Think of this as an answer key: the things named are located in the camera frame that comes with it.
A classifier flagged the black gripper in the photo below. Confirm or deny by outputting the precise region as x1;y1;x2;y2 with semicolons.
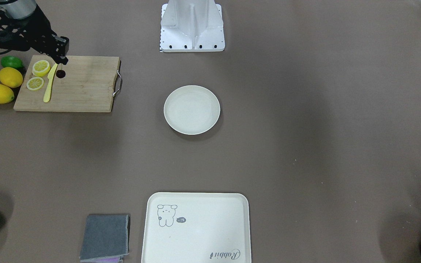
13;7;69;65

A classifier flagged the dark red cherry pair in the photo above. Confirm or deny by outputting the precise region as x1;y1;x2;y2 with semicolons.
55;63;66;79

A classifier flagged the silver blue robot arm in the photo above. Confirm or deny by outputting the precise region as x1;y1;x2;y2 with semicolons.
0;0;69;65

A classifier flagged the cream rabbit tray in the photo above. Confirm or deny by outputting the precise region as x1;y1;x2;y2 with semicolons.
141;193;252;263

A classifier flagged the lemon half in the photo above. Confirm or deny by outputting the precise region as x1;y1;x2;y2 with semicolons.
32;60;51;77

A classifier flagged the yellow plastic knife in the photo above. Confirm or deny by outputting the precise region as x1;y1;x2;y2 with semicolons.
42;63;59;103

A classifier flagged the lemon slice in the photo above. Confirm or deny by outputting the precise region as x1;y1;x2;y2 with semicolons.
26;76;45;91

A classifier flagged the bamboo cutting board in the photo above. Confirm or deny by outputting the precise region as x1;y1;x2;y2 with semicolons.
14;55;122;112

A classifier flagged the green lime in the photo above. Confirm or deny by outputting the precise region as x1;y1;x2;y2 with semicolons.
0;56;24;69

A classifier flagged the round cream plate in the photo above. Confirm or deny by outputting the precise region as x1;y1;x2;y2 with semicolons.
163;85;221;135

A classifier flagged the grey folded cloth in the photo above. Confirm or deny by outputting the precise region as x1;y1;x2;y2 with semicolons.
80;214;130;263

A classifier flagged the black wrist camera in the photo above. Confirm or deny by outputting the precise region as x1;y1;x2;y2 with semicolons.
0;17;30;52

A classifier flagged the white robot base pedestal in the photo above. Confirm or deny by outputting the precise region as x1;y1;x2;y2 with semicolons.
159;0;225;52

